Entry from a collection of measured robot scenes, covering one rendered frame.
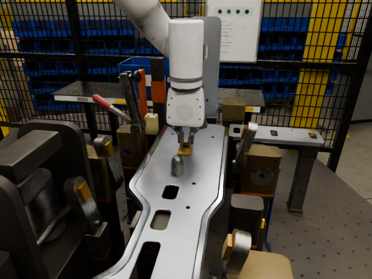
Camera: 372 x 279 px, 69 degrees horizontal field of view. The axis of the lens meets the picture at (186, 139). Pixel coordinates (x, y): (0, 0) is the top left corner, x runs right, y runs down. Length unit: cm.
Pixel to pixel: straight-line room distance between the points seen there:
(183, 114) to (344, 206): 74
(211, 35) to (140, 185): 55
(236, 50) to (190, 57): 59
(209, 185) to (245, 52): 74
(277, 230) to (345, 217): 27
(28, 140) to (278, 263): 42
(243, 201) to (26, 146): 43
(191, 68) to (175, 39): 7
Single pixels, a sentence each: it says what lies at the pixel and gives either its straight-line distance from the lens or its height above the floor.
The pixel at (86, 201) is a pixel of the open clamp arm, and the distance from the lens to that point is 53.
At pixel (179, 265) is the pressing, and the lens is 48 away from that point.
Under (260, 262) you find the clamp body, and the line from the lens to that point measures 44.
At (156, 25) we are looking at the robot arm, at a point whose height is 133.
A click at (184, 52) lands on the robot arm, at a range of 66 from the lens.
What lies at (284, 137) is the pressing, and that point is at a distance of 91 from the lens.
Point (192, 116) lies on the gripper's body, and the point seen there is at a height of 111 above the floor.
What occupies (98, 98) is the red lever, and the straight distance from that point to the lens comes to 80.
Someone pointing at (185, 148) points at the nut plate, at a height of 101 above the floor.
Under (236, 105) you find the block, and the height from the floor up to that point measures 106.
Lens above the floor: 138
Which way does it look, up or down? 27 degrees down
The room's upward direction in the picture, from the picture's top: straight up
